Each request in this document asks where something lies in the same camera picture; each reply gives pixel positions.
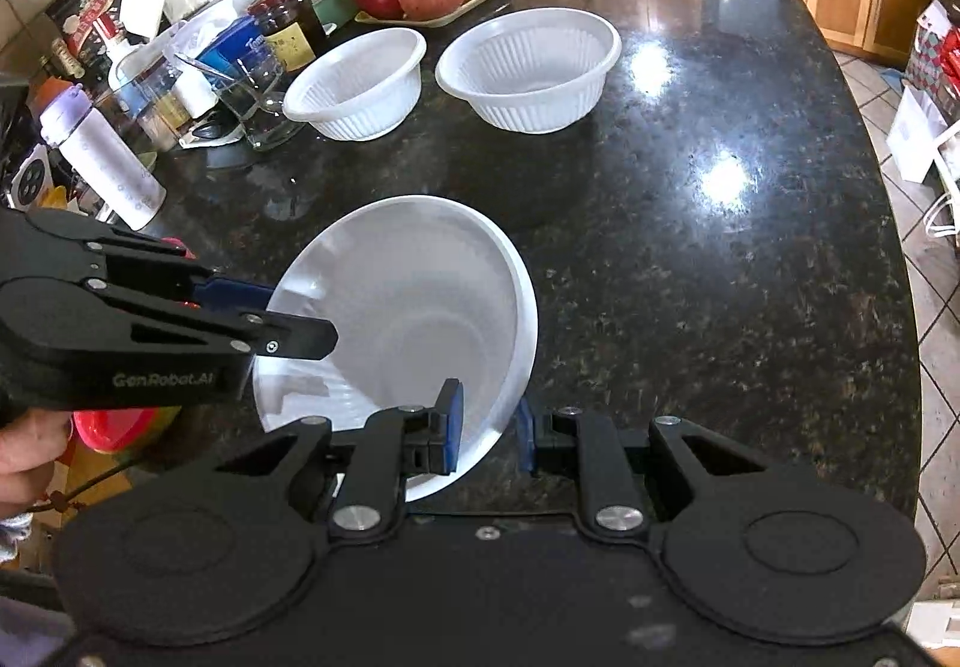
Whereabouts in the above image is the blue tissue pack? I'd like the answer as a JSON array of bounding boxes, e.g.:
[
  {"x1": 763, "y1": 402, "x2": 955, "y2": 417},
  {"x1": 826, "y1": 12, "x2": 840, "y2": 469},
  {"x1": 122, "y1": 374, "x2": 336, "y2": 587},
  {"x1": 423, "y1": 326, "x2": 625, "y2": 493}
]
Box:
[{"x1": 199, "y1": 15, "x2": 270, "y2": 86}]

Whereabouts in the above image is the beige fruit tray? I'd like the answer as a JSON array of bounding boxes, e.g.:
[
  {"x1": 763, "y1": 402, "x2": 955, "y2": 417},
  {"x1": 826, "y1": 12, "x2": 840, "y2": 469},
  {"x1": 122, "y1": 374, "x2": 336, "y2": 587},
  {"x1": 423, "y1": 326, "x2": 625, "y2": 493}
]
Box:
[{"x1": 355, "y1": 0, "x2": 491, "y2": 28}]

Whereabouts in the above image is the person left hand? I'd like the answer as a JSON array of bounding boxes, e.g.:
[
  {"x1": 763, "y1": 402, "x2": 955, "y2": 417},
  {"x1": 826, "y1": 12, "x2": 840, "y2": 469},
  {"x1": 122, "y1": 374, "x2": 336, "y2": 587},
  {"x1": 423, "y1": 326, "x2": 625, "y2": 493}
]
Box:
[{"x1": 0, "y1": 408, "x2": 73, "y2": 519}]

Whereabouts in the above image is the white plastic bowl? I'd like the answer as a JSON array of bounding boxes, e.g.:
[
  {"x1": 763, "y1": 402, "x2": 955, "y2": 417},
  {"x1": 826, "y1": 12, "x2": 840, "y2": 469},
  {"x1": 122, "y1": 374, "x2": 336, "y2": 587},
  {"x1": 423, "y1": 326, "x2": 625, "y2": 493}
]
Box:
[
  {"x1": 434, "y1": 7, "x2": 622, "y2": 135},
  {"x1": 252, "y1": 196, "x2": 539, "y2": 475},
  {"x1": 283, "y1": 28, "x2": 427, "y2": 142}
]

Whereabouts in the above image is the dark sauce jar red lid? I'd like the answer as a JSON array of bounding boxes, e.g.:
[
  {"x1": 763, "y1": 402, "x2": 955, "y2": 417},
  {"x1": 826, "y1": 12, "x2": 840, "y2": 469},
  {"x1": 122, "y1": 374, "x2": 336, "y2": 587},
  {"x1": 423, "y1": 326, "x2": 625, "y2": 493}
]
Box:
[{"x1": 247, "y1": 0, "x2": 331, "y2": 73}]

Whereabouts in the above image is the clear glass cup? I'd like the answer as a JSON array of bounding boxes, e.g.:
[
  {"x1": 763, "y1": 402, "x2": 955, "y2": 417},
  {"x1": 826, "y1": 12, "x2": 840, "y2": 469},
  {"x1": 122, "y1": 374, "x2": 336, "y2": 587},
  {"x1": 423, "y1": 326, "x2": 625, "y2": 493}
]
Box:
[{"x1": 217, "y1": 40, "x2": 301, "y2": 151}]

